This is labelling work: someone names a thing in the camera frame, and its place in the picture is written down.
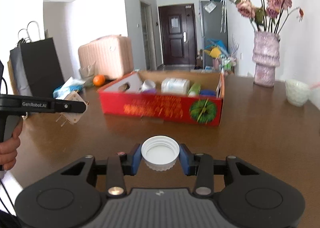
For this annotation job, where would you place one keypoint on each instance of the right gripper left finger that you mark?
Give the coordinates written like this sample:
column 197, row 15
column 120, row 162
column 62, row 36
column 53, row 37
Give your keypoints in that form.
column 118, row 166

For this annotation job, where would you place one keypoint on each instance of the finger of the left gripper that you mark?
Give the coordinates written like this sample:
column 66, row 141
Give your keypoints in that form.
column 70, row 106

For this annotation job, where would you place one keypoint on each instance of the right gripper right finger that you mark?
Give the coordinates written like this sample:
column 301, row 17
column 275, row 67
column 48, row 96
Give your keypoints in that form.
column 201, row 166

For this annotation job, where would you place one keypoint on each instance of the beige power adapter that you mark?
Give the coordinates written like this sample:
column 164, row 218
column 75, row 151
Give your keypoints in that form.
column 71, row 118

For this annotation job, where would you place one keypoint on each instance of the white ridged lid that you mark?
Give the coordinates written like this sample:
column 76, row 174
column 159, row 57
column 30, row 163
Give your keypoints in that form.
column 160, row 153

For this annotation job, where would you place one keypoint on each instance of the person left hand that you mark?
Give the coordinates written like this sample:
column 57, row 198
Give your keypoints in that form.
column 10, row 146

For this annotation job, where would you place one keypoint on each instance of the blue tissue pack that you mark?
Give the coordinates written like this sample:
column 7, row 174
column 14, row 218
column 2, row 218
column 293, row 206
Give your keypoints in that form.
column 72, row 84

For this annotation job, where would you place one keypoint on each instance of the black paper bag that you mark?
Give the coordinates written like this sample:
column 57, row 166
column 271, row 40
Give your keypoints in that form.
column 34, row 67

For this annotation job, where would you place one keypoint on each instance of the clear glass cup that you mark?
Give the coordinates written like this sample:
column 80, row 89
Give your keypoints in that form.
column 87, row 74

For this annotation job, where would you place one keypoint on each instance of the orange fruit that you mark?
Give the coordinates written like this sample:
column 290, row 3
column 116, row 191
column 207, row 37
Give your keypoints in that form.
column 99, row 80

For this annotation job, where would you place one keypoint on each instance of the red orange cardboard box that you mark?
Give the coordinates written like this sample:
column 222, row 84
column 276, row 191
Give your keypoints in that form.
column 123, row 97

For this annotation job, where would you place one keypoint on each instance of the blue plastic cap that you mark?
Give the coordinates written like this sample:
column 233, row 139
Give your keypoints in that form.
column 208, row 93

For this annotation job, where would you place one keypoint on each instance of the pink suitcase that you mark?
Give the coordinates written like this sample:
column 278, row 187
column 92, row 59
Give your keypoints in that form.
column 112, row 56

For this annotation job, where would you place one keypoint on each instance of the green spray bottle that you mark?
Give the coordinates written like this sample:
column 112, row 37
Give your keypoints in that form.
column 194, row 90

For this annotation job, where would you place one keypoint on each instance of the purple plastic cap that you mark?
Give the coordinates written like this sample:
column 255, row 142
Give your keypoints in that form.
column 150, row 91

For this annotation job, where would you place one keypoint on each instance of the white wipes canister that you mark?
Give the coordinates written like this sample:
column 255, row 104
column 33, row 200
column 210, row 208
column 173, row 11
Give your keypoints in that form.
column 175, row 86

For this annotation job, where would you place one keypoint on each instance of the white cylindrical container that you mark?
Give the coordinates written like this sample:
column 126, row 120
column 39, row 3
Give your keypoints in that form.
column 148, row 85

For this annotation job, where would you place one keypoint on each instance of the yellow watering can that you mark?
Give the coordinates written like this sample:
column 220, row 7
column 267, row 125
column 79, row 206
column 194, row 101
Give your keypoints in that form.
column 214, row 52

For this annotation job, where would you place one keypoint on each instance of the white ceramic cup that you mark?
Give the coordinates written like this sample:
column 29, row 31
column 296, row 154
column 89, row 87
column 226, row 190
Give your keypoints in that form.
column 297, row 92

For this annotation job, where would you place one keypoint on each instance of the pink textured vase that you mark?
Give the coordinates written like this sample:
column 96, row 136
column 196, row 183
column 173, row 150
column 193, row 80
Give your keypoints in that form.
column 266, row 58

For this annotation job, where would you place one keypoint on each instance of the pink spoon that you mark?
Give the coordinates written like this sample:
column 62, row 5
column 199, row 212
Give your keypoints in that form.
column 315, row 86

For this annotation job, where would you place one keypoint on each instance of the dark brown door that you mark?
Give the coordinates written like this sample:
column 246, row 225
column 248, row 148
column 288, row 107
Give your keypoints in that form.
column 178, row 33

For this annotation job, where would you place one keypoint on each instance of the grey refrigerator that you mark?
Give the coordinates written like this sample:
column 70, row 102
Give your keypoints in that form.
column 213, row 28

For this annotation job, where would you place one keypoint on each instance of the wire storage rack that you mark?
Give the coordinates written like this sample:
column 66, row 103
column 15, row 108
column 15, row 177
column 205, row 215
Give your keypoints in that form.
column 225, row 64

